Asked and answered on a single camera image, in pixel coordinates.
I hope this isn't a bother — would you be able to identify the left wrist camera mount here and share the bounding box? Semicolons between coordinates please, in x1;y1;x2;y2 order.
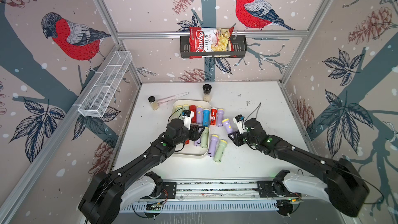
182;110;194;130

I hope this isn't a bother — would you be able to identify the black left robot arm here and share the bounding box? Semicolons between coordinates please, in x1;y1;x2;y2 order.
78;119;205;224

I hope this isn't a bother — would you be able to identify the green flashlight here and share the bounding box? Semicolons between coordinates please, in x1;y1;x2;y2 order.
183;104;190;111
173;105;183;119
214;140;228;163
201;127;209;148

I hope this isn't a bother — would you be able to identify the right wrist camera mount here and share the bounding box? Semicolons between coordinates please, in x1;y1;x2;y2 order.
233;115;246;134

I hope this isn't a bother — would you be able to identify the black wall basket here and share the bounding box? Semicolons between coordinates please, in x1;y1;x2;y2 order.
180;35;247;59

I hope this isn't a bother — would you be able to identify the small black cap jar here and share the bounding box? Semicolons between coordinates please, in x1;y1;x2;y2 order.
148;96;159;111

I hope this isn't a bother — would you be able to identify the red cassava chips bag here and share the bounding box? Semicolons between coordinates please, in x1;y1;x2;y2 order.
189;27;234;53

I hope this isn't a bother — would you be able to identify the red flashlight with white logo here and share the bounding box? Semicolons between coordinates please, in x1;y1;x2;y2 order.
210;107;218;125

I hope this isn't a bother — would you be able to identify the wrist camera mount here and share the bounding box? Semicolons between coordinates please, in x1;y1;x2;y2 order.
233;115;246;134
182;110;194;130

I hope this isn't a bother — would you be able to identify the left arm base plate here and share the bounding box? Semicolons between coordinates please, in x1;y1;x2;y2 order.
141;181;177;200

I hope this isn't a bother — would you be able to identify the purple flashlight across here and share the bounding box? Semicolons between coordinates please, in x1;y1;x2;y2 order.
222;118;233;134

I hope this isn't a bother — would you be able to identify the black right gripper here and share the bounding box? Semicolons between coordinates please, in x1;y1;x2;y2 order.
226;129;259;148

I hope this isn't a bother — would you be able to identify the white wire mesh shelf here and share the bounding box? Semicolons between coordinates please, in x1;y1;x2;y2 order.
78;51;132;117

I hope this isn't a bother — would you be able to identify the tall purple flashlight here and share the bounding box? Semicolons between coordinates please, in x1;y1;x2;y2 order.
194;140;201;147

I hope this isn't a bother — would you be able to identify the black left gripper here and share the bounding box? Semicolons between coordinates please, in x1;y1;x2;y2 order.
173;123;206;147

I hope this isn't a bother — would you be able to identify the blue flashlight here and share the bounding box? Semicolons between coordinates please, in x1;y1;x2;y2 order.
203;108;210;127

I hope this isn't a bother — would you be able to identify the white rectangular storage tray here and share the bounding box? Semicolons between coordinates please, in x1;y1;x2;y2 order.
172;100;211;159

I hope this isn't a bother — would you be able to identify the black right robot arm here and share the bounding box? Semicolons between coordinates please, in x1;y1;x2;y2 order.
223;118;370;217

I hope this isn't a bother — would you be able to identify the black cap spice grinder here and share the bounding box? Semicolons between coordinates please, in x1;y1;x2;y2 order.
202;84;212;102

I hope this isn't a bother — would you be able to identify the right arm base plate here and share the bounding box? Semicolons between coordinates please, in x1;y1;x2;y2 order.
257;180;301;198

